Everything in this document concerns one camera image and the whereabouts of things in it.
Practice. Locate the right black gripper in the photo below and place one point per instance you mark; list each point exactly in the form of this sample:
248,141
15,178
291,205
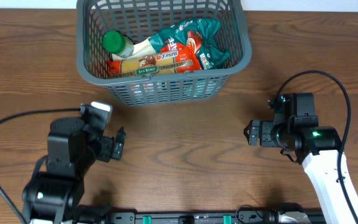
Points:
265,127

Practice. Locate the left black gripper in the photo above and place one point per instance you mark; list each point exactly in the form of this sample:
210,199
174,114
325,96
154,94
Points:
112,148

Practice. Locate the beige clear plastic bag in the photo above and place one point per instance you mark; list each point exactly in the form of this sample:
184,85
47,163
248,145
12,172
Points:
134,51

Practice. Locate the green lid jar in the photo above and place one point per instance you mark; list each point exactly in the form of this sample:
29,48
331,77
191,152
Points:
118,44

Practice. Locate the spaghetti pasta packet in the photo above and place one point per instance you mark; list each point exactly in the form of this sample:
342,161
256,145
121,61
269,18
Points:
181,60

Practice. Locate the green Nescafe coffee bag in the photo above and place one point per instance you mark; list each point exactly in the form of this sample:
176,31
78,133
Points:
198,35

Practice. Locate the grey plastic basket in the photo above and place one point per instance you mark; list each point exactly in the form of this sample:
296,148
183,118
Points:
139,20

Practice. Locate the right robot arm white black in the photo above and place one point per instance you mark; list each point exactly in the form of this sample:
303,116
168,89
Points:
295,128

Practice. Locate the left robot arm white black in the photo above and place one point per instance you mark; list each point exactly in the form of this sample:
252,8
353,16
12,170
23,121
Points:
57,184

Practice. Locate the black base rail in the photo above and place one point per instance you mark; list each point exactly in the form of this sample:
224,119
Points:
242,216

